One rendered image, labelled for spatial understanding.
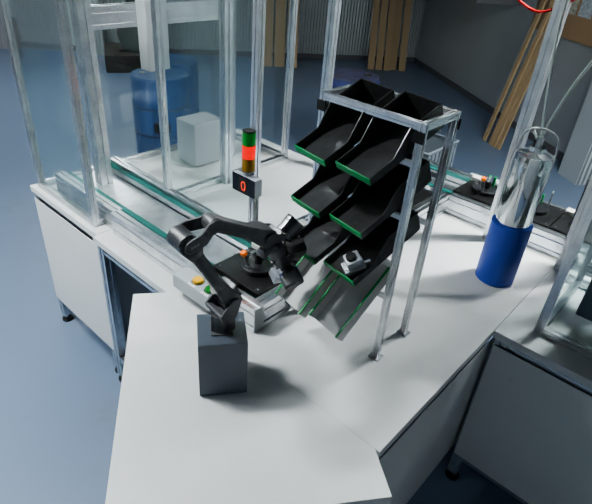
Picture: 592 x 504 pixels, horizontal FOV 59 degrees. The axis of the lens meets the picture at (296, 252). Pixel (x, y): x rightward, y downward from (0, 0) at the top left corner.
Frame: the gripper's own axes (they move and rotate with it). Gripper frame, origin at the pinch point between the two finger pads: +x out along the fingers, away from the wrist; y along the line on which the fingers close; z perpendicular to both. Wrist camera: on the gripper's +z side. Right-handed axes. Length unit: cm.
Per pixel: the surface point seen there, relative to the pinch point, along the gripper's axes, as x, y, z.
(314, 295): 8.4, -9.4, 3.2
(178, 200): 44, 78, -34
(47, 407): 78, 32, -140
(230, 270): 20.7, 19.8, -20.7
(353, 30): 534, 616, 250
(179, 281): 14.8, 22.3, -38.1
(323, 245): 0.4, 0.7, 13.1
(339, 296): 11.6, -12.4, 10.1
